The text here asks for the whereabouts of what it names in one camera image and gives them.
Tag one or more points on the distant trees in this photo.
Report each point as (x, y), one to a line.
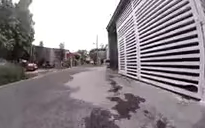
(97, 54)

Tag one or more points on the pole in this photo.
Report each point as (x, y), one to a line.
(97, 48)

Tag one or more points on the white slatted building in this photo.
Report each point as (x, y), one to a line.
(163, 43)

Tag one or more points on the red car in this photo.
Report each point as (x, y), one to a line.
(30, 66)

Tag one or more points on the grey asphalt road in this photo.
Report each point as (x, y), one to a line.
(40, 103)

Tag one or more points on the grass verge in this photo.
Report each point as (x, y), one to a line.
(5, 74)

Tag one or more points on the large green tree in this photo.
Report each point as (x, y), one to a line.
(8, 26)

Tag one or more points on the dark long wall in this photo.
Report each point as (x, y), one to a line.
(48, 55)

